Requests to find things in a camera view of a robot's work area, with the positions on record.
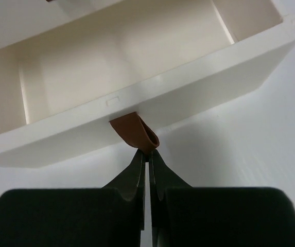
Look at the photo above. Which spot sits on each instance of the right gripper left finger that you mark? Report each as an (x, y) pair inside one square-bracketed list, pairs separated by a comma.
[(112, 215)]

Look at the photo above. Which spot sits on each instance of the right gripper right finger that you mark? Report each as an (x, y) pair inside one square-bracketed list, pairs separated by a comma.
[(183, 215)]

